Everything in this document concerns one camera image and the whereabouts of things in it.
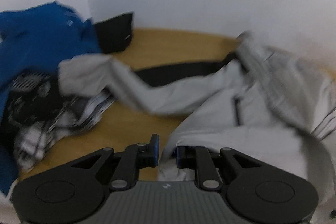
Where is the bamboo mat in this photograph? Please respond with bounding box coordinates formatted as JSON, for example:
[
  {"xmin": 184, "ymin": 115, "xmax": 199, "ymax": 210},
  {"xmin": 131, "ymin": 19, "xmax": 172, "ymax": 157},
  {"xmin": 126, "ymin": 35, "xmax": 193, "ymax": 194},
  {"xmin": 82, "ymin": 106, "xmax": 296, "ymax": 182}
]
[{"xmin": 19, "ymin": 38, "xmax": 239, "ymax": 179}]

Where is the blue garment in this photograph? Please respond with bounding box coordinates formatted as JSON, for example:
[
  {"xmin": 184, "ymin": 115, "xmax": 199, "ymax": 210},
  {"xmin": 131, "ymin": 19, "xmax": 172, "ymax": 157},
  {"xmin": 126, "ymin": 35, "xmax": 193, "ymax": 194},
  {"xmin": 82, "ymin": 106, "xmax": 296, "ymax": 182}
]
[{"xmin": 0, "ymin": 1, "xmax": 103, "ymax": 196}]

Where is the black patterned garment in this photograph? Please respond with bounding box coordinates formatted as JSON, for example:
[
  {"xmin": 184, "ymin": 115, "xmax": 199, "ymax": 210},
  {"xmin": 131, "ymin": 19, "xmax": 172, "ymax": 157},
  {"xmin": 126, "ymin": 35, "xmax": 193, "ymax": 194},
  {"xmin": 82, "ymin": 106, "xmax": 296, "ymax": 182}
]
[{"xmin": 7, "ymin": 72, "xmax": 64, "ymax": 128}]

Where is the grey and black jacket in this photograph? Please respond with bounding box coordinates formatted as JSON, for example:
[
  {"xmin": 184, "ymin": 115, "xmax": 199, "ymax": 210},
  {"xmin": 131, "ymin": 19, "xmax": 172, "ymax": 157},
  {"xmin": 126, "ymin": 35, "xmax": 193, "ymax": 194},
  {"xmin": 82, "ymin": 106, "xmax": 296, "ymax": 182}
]
[{"xmin": 58, "ymin": 32, "xmax": 335, "ymax": 223}]

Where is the black white plaid shirt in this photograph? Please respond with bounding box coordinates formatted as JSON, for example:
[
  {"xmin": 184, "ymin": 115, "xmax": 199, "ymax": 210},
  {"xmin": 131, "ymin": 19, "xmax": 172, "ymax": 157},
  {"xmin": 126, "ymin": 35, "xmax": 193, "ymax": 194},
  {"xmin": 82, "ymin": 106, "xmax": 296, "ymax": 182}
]
[{"xmin": 9, "ymin": 91, "xmax": 114, "ymax": 172}]

